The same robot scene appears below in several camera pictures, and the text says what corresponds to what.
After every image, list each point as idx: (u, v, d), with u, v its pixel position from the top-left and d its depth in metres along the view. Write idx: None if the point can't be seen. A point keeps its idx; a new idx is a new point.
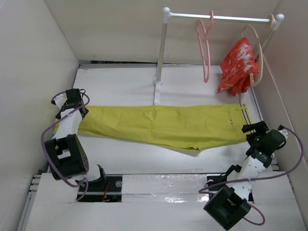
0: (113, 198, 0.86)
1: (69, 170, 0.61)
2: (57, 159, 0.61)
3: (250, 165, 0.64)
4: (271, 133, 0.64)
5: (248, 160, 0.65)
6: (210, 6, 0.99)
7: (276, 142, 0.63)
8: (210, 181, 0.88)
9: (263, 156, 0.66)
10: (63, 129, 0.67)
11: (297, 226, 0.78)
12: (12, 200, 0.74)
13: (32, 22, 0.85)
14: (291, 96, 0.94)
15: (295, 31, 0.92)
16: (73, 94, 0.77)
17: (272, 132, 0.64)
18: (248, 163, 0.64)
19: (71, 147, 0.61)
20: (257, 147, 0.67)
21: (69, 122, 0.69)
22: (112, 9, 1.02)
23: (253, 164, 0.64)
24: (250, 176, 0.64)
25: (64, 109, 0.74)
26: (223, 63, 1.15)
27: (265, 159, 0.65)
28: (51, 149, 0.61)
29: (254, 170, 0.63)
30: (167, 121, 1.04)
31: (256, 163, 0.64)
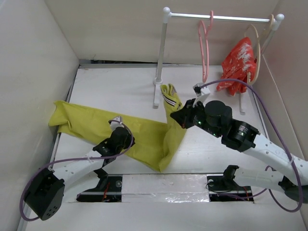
0: (113, 198, 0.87)
1: (35, 203, 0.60)
2: (36, 187, 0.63)
3: (268, 152, 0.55)
4: (220, 115, 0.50)
5: (257, 152, 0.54)
6: (210, 6, 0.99)
7: (225, 109, 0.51)
8: (210, 181, 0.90)
9: (243, 129, 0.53)
10: (66, 170, 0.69)
11: (297, 226, 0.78)
12: (12, 200, 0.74)
13: (32, 23, 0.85)
14: (289, 96, 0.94)
15: (295, 31, 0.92)
16: (116, 141, 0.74)
17: (214, 113, 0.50)
18: (266, 152, 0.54)
19: (50, 190, 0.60)
20: (225, 132, 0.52)
21: (78, 167, 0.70)
22: (112, 10, 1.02)
23: (264, 148, 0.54)
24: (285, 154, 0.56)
25: (101, 146, 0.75)
26: (224, 62, 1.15)
27: (245, 128, 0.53)
28: (39, 177, 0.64)
29: (272, 148, 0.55)
30: (150, 134, 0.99)
31: (263, 143, 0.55)
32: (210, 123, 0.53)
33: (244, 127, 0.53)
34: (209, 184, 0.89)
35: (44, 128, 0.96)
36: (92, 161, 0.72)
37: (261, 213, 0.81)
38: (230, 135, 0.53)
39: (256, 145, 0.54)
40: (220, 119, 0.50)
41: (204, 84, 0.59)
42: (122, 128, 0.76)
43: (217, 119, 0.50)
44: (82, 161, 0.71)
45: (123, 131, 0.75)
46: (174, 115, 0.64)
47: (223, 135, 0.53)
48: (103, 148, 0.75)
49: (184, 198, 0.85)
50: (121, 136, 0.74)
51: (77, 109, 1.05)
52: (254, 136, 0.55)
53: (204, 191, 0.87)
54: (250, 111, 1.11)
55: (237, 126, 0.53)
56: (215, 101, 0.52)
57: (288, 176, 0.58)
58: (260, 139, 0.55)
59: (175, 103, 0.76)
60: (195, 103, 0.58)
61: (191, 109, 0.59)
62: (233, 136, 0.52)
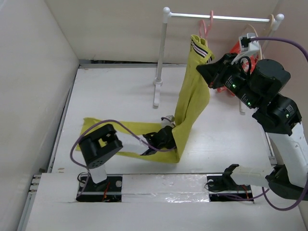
0: (113, 198, 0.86)
1: (87, 150, 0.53)
2: (97, 134, 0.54)
3: (297, 146, 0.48)
4: (275, 80, 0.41)
5: (287, 140, 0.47)
6: (210, 6, 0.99)
7: (280, 74, 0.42)
8: (210, 181, 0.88)
9: (289, 109, 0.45)
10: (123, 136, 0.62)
11: (297, 226, 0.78)
12: (12, 201, 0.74)
13: (32, 22, 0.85)
14: (290, 96, 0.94)
15: (295, 30, 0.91)
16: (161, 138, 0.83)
17: (267, 74, 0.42)
18: (295, 145, 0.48)
19: (110, 145, 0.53)
20: (265, 104, 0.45)
21: (134, 142, 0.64)
22: (112, 9, 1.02)
23: (296, 141, 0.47)
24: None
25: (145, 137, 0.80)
26: None
27: (291, 109, 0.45)
28: (103, 128, 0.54)
29: (302, 144, 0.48)
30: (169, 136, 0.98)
31: (298, 134, 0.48)
32: (254, 86, 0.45)
33: (291, 108, 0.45)
34: (209, 184, 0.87)
35: (44, 128, 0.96)
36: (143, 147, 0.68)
37: (260, 213, 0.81)
38: (269, 110, 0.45)
39: (292, 134, 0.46)
40: (270, 84, 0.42)
41: (255, 38, 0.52)
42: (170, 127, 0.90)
43: (268, 83, 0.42)
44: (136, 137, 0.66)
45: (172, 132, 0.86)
46: (203, 69, 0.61)
47: (260, 108, 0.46)
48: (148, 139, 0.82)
49: (184, 198, 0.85)
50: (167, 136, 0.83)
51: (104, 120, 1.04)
52: (293, 124, 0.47)
53: (204, 191, 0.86)
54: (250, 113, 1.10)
55: (281, 103, 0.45)
56: (271, 62, 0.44)
57: (294, 177, 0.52)
58: (298, 129, 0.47)
59: (206, 55, 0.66)
60: (235, 60, 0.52)
61: (229, 67, 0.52)
62: (272, 111, 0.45)
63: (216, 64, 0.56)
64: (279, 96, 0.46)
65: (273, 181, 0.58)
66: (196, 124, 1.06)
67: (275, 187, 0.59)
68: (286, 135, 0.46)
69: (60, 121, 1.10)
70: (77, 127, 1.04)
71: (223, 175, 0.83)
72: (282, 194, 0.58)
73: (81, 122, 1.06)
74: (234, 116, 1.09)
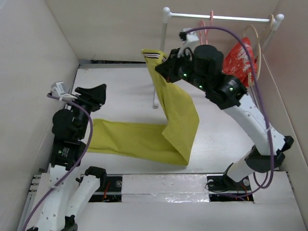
0: (113, 198, 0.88)
1: None
2: None
3: (250, 115, 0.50)
4: (209, 58, 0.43)
5: (238, 112, 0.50)
6: (210, 6, 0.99)
7: (215, 54, 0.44)
8: (210, 181, 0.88)
9: (234, 83, 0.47)
10: (46, 217, 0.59)
11: (297, 226, 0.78)
12: (12, 201, 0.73)
13: (32, 22, 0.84)
14: (289, 96, 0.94)
15: (295, 30, 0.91)
16: (65, 136, 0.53)
17: (203, 56, 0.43)
18: (247, 115, 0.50)
19: None
20: (211, 83, 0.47)
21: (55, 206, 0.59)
22: (112, 9, 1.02)
23: (247, 110, 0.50)
24: (264, 124, 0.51)
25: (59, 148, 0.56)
26: (224, 63, 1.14)
27: (236, 83, 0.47)
28: None
29: (254, 112, 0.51)
30: None
31: (247, 105, 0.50)
32: (195, 70, 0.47)
33: (234, 82, 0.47)
34: (209, 184, 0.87)
35: (44, 128, 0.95)
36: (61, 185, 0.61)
37: (260, 212, 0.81)
38: (215, 88, 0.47)
39: (241, 105, 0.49)
40: (207, 65, 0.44)
41: (191, 30, 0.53)
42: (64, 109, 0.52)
43: (205, 64, 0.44)
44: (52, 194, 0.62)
45: (64, 122, 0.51)
46: (160, 67, 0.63)
47: (207, 88, 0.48)
48: (60, 152, 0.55)
49: (184, 198, 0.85)
50: (67, 130, 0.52)
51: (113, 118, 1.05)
52: (240, 96, 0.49)
53: (204, 191, 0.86)
54: None
55: (226, 80, 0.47)
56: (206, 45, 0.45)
57: (259, 146, 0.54)
58: (246, 100, 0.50)
59: (159, 55, 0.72)
60: (180, 53, 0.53)
61: (175, 60, 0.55)
62: (219, 89, 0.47)
63: (167, 61, 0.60)
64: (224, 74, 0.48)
65: (247, 157, 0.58)
66: None
67: (251, 165, 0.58)
68: (235, 107, 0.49)
69: None
70: None
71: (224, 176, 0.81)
72: (262, 170, 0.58)
73: None
74: None
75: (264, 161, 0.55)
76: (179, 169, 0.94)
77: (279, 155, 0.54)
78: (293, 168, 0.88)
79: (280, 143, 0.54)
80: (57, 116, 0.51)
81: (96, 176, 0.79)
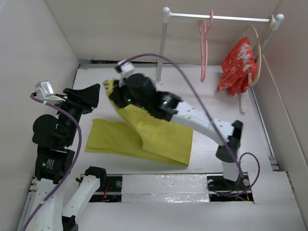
0: (113, 198, 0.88)
1: None
2: None
3: (191, 116, 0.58)
4: (139, 86, 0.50)
5: (180, 118, 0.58)
6: (210, 6, 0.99)
7: (144, 79, 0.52)
8: (210, 181, 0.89)
9: (167, 97, 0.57)
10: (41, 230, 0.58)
11: (297, 226, 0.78)
12: (12, 201, 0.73)
13: (32, 22, 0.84)
14: (289, 96, 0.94)
15: (295, 30, 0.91)
16: (49, 145, 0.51)
17: (133, 85, 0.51)
18: (188, 117, 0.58)
19: None
20: (149, 103, 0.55)
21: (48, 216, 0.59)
22: (112, 9, 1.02)
23: (186, 113, 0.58)
24: (208, 118, 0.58)
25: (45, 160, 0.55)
26: (224, 62, 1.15)
27: (169, 97, 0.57)
28: None
29: (194, 113, 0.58)
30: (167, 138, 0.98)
31: (184, 109, 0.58)
32: (134, 97, 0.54)
33: (169, 96, 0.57)
34: (209, 184, 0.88)
35: None
36: (51, 198, 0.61)
37: (260, 212, 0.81)
38: (155, 107, 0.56)
39: (178, 111, 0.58)
40: (141, 91, 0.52)
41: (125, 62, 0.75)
42: (48, 115, 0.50)
43: (138, 90, 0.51)
44: (43, 208, 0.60)
45: (46, 131, 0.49)
46: (111, 96, 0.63)
47: (149, 108, 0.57)
48: (44, 165, 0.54)
49: (184, 198, 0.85)
50: (49, 138, 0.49)
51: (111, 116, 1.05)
52: (177, 104, 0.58)
53: (204, 191, 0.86)
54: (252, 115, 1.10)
55: (161, 96, 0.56)
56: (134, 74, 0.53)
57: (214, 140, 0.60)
58: (182, 106, 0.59)
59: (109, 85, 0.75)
60: (121, 83, 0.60)
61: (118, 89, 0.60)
62: (159, 107, 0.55)
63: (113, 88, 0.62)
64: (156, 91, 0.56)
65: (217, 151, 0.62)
66: None
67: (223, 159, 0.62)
68: (174, 117, 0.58)
69: None
70: None
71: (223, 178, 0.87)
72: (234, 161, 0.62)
73: (81, 122, 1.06)
74: (234, 116, 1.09)
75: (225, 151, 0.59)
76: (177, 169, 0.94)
77: (231, 140, 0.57)
78: (293, 168, 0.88)
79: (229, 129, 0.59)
80: (35, 127, 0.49)
81: (96, 176, 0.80)
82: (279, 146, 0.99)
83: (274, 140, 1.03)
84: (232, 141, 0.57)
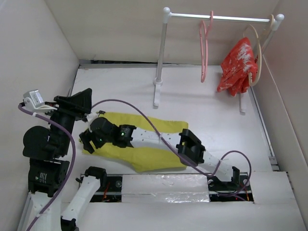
0: (113, 198, 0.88)
1: None
2: None
3: (144, 138, 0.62)
4: (97, 127, 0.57)
5: (137, 142, 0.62)
6: (210, 6, 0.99)
7: (101, 121, 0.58)
8: (210, 181, 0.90)
9: (125, 128, 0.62)
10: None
11: (298, 226, 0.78)
12: (12, 202, 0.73)
13: (32, 22, 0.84)
14: (289, 96, 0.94)
15: (295, 30, 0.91)
16: (42, 158, 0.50)
17: (94, 128, 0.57)
18: (142, 139, 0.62)
19: None
20: (112, 137, 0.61)
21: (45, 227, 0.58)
22: (112, 9, 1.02)
23: (139, 137, 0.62)
24: (155, 134, 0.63)
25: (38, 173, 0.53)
26: (224, 62, 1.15)
27: (127, 128, 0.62)
28: None
29: (146, 135, 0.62)
30: None
31: (137, 134, 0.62)
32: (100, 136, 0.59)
33: (125, 127, 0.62)
34: (209, 184, 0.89)
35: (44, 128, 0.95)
36: (47, 211, 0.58)
37: (260, 213, 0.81)
38: (116, 139, 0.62)
39: (134, 138, 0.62)
40: (102, 130, 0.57)
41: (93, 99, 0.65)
42: (40, 127, 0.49)
43: (100, 131, 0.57)
44: (39, 221, 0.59)
45: (36, 144, 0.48)
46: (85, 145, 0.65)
47: (114, 140, 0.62)
48: (37, 178, 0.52)
49: (184, 198, 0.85)
50: (41, 151, 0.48)
51: (111, 117, 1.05)
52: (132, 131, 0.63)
53: (205, 191, 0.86)
54: (252, 115, 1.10)
55: (120, 129, 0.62)
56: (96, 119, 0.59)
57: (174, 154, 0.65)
58: (134, 132, 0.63)
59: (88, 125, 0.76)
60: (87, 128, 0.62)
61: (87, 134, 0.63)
62: (120, 138, 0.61)
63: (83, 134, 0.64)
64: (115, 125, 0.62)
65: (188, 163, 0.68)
66: (195, 125, 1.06)
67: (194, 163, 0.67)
68: (133, 142, 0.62)
69: None
70: (77, 128, 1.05)
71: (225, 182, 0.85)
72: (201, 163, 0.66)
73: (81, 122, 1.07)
74: (234, 116, 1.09)
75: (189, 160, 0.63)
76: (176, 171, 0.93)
77: (179, 147, 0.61)
78: (293, 168, 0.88)
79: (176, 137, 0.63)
80: (26, 138, 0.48)
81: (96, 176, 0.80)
82: (279, 147, 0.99)
83: (274, 140, 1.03)
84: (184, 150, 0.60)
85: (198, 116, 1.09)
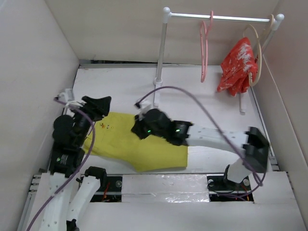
0: (113, 198, 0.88)
1: None
2: None
3: (202, 136, 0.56)
4: (154, 120, 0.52)
5: (197, 141, 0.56)
6: (210, 6, 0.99)
7: (157, 113, 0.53)
8: (210, 181, 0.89)
9: (181, 125, 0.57)
10: (47, 224, 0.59)
11: (298, 226, 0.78)
12: (12, 201, 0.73)
13: (32, 22, 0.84)
14: (289, 96, 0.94)
15: (295, 30, 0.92)
16: (66, 141, 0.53)
17: (149, 121, 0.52)
18: (199, 138, 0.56)
19: None
20: (166, 133, 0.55)
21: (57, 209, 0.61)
22: (112, 9, 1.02)
23: (196, 135, 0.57)
24: (215, 133, 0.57)
25: (59, 155, 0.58)
26: (224, 62, 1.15)
27: (182, 124, 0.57)
28: None
29: (204, 133, 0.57)
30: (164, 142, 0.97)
31: (194, 133, 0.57)
32: (153, 128, 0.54)
33: (182, 124, 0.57)
34: (209, 184, 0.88)
35: (44, 128, 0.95)
36: (61, 193, 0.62)
37: (260, 213, 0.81)
38: (171, 135, 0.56)
39: (190, 135, 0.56)
40: (159, 124, 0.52)
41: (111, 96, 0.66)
42: (66, 115, 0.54)
43: (155, 124, 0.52)
44: (52, 202, 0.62)
45: (64, 128, 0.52)
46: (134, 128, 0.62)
47: (168, 135, 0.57)
48: (59, 160, 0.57)
49: (184, 198, 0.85)
50: (66, 136, 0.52)
51: (112, 117, 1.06)
52: (187, 129, 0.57)
53: (205, 191, 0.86)
54: (251, 115, 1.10)
55: (174, 125, 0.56)
56: (151, 110, 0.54)
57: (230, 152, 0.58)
58: (191, 130, 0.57)
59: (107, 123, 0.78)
60: (140, 117, 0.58)
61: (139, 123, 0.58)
62: (173, 135, 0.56)
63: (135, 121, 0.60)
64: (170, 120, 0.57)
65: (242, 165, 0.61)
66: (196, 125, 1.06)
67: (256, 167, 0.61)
68: (188, 139, 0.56)
69: None
70: None
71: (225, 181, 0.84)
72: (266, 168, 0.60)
73: None
74: (234, 116, 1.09)
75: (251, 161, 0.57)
76: (174, 172, 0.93)
77: (248, 147, 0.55)
78: (293, 168, 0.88)
79: (238, 136, 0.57)
80: (55, 123, 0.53)
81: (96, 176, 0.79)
82: (279, 147, 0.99)
83: (274, 140, 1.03)
84: (251, 152, 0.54)
85: (198, 116, 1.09)
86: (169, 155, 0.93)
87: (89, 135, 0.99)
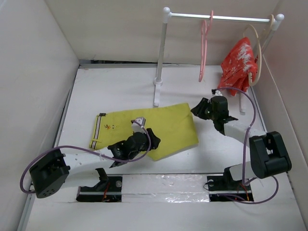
0: (113, 198, 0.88)
1: (39, 177, 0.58)
2: (44, 163, 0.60)
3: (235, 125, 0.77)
4: (216, 101, 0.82)
5: (227, 127, 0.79)
6: (211, 6, 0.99)
7: (223, 101, 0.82)
8: (210, 181, 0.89)
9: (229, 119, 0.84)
10: (75, 158, 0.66)
11: (297, 226, 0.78)
12: (11, 202, 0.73)
13: (32, 22, 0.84)
14: (290, 96, 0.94)
15: (295, 30, 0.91)
16: (129, 146, 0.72)
17: (213, 99, 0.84)
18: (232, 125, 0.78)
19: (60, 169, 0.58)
20: (217, 116, 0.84)
21: (88, 160, 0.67)
22: (112, 9, 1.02)
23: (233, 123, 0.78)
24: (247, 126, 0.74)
25: (117, 148, 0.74)
26: (224, 62, 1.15)
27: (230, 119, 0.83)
28: (50, 156, 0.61)
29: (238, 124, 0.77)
30: (169, 129, 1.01)
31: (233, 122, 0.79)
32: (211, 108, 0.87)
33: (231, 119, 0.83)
34: (209, 184, 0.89)
35: (44, 128, 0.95)
36: (104, 159, 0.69)
37: (260, 212, 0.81)
38: (218, 119, 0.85)
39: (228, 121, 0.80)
40: (216, 106, 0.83)
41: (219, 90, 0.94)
42: (141, 134, 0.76)
43: (214, 105, 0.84)
44: (93, 155, 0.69)
45: (138, 140, 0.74)
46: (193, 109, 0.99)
47: (216, 119, 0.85)
48: (116, 149, 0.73)
49: (184, 198, 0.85)
50: (137, 144, 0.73)
51: (113, 116, 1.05)
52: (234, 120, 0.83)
53: (204, 191, 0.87)
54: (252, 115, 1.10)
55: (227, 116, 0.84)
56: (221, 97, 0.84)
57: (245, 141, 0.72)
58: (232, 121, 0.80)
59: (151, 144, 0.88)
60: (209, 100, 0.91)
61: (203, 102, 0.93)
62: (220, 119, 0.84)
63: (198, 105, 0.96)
64: (228, 115, 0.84)
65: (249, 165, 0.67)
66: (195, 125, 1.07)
67: (257, 171, 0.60)
68: (225, 124, 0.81)
69: (60, 121, 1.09)
70: (77, 128, 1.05)
71: (224, 175, 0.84)
72: (266, 176, 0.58)
73: (81, 122, 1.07)
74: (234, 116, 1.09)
75: (253, 155, 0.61)
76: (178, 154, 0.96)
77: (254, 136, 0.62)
78: (293, 168, 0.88)
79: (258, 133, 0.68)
80: (136, 134, 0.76)
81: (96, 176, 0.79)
82: None
83: None
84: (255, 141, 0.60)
85: None
86: (174, 139, 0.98)
87: (97, 138, 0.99)
